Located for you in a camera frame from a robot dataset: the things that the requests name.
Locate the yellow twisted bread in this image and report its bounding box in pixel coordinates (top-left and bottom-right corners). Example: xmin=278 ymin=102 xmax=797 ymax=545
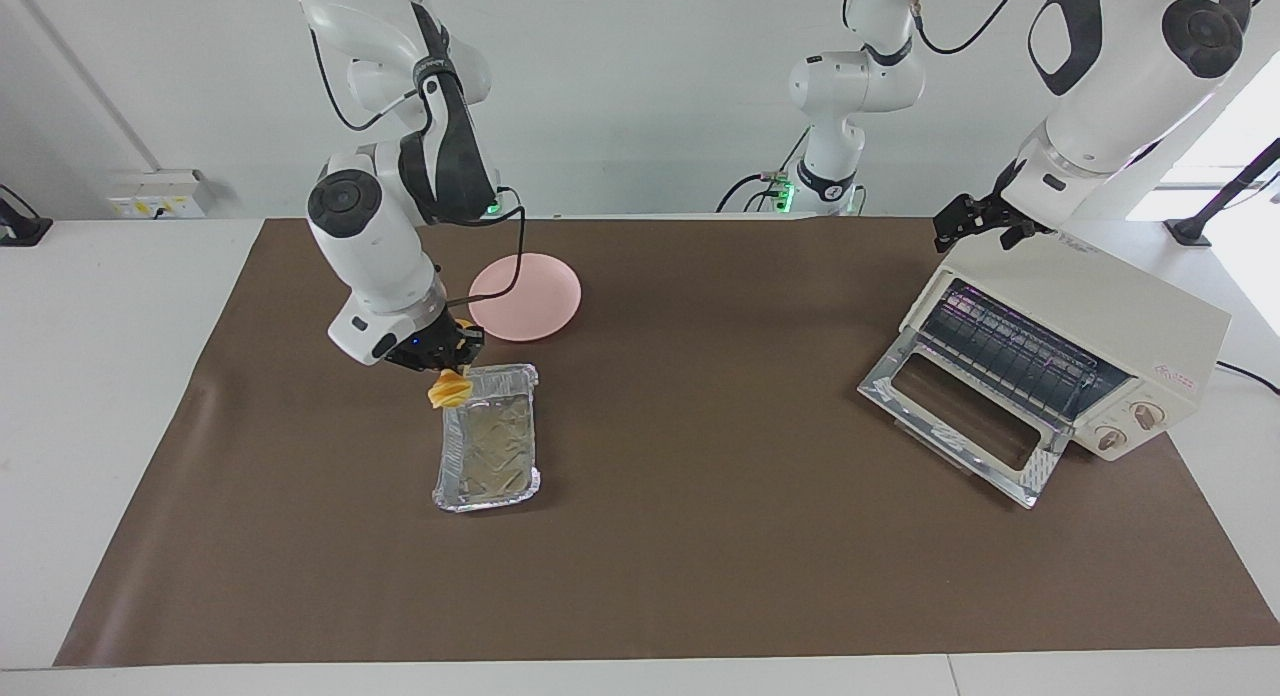
xmin=427 ymin=369 xmax=471 ymax=411

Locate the aluminium foil tray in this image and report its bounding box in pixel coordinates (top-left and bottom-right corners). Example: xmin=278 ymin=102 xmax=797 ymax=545
xmin=432 ymin=363 xmax=542 ymax=514

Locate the metal oven rack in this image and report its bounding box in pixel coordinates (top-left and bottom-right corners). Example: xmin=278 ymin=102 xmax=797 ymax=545
xmin=920 ymin=281 xmax=1113 ymax=419

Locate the cream toaster oven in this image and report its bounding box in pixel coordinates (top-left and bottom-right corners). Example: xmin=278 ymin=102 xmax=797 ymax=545
xmin=900 ymin=231 xmax=1232 ymax=463

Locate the glass oven door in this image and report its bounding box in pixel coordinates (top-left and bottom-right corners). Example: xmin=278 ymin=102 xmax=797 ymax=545
xmin=858 ymin=336 xmax=1073 ymax=509

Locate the pink round plate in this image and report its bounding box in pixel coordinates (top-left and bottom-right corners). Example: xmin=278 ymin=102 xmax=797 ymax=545
xmin=468 ymin=253 xmax=582 ymax=342

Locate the black pole stand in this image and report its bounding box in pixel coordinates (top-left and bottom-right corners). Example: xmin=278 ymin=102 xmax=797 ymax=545
xmin=1165 ymin=138 xmax=1280 ymax=247

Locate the brown table mat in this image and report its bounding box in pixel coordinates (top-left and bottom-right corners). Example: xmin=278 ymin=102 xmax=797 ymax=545
xmin=53 ymin=216 xmax=1280 ymax=667

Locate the black clamp stand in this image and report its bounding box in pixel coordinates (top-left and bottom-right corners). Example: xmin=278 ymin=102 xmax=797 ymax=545
xmin=0 ymin=184 xmax=53 ymax=247

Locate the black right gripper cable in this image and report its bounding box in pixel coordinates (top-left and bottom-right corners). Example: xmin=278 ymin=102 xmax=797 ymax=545
xmin=308 ymin=26 xmax=527 ymax=307

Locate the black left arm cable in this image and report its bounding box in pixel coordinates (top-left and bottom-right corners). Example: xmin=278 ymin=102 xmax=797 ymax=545
xmin=905 ymin=0 xmax=1031 ymax=55

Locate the black left base cable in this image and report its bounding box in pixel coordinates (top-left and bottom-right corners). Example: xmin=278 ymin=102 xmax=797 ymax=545
xmin=716 ymin=126 xmax=813 ymax=214

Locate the black oven power cable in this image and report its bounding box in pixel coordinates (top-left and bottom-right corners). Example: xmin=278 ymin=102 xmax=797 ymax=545
xmin=1215 ymin=361 xmax=1280 ymax=395

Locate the white wall socket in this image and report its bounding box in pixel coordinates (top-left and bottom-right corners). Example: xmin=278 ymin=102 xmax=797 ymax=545
xmin=108 ymin=169 xmax=208 ymax=220

